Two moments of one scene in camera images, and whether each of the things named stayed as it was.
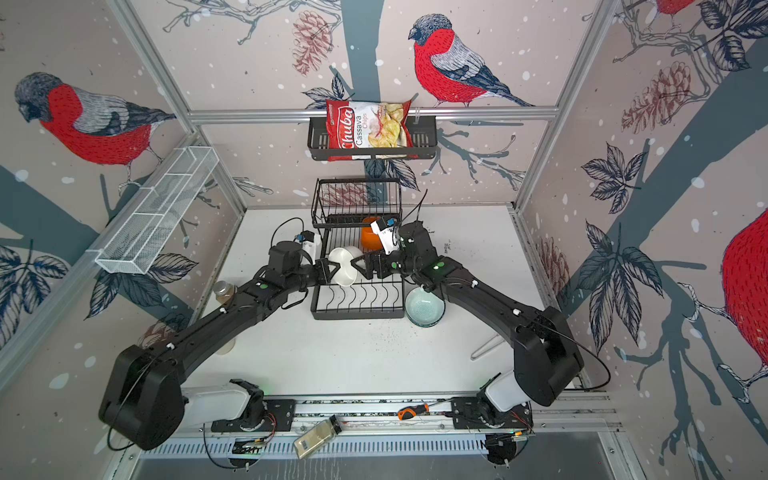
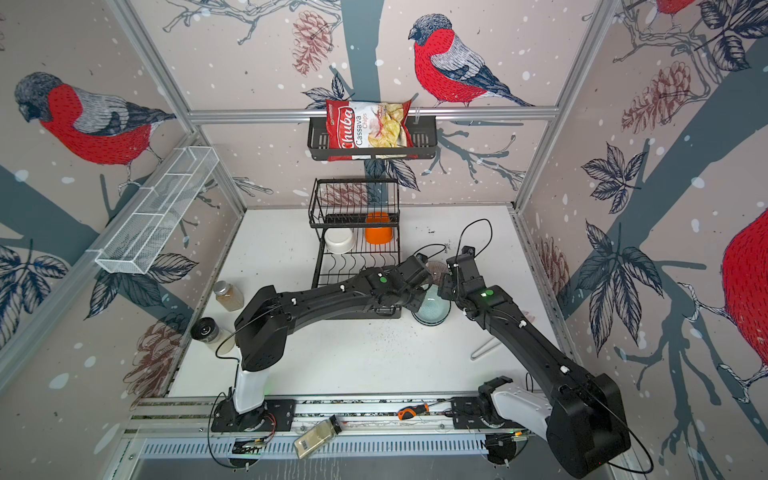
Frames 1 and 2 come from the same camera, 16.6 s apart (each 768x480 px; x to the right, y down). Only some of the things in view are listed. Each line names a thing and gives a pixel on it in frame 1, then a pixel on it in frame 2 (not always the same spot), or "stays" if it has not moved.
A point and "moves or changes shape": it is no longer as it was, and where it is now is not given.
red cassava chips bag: (352, 124) stays
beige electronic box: (315, 436) stays
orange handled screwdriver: (413, 410) stays
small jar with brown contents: (224, 291) stays
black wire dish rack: (342, 212) stays
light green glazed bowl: (424, 309) stays
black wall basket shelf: (424, 142) stays
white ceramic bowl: (348, 273) to (339, 240)
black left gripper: (324, 272) to (417, 301)
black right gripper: (380, 260) to (444, 287)
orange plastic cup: (370, 241) moves or changes shape
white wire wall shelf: (139, 234) stays
